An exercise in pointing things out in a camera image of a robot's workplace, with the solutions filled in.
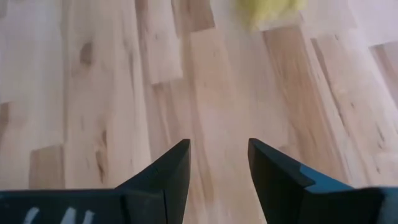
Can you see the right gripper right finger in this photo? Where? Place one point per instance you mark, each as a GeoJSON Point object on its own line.
{"type": "Point", "coordinates": [295, 202]}

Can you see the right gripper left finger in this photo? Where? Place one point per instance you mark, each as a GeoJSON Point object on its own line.
{"type": "Point", "coordinates": [140, 205]}

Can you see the yellow microfiber towel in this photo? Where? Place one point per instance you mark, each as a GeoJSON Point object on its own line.
{"type": "Point", "coordinates": [267, 11]}

